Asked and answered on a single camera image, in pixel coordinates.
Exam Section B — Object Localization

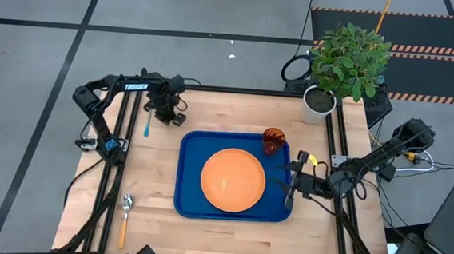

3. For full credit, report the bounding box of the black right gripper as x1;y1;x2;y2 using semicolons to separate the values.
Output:
271;148;337;213

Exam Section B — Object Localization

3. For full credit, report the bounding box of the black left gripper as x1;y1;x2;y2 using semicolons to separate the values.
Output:
142;81;189;128

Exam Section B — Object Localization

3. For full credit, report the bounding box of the red translucent cup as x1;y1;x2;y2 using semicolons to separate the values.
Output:
261;126;289;158

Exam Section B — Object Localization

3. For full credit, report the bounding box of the orange plate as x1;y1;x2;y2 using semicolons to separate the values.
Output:
198;145;269;216

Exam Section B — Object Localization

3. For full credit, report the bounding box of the blue plastic tray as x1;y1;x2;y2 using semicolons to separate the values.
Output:
172;128;297;226

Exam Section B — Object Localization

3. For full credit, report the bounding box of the orange-handled metal spoon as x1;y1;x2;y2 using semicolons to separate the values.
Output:
117;192;136;251

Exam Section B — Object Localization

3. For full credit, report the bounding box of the white plant pot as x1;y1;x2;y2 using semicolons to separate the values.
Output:
298;82;340;127

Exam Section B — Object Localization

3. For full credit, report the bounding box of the black power adapter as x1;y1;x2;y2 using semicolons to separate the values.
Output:
378;162;397;184

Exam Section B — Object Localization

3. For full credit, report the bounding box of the green leafy plant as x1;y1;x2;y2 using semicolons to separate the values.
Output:
306;19;394;105

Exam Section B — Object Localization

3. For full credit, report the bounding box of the black hazard-striped floor mat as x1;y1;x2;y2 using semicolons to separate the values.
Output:
304;3;454;106

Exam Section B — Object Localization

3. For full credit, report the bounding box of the black aluminium table frame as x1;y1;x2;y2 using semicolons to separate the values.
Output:
57;62;408;254

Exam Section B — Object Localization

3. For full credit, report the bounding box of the black arm base cable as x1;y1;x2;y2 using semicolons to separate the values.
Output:
62;157;104;212

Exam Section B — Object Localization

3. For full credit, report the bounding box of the white cable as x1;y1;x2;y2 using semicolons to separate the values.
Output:
395;147;437;175

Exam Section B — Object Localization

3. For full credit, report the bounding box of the black coiled cable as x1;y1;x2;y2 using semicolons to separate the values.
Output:
279;0;318;85

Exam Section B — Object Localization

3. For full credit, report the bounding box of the yellow cable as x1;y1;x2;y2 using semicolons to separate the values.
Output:
373;0;394;36

